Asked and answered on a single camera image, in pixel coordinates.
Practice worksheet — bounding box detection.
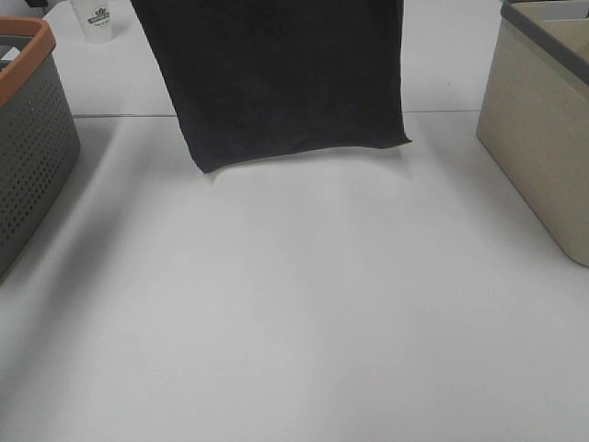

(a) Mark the dark grey towel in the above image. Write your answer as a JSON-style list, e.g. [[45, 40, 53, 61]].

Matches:
[[133, 0, 408, 173]]

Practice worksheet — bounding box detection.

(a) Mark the beige storage box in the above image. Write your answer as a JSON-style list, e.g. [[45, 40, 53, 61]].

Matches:
[[477, 1, 588, 265]]

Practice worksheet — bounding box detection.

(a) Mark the grey basket with orange rim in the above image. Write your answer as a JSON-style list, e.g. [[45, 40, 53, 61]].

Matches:
[[1, 17, 80, 273]]

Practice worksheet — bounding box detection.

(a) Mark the white paper cup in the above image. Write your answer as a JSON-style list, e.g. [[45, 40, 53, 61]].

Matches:
[[70, 0, 113, 44]]

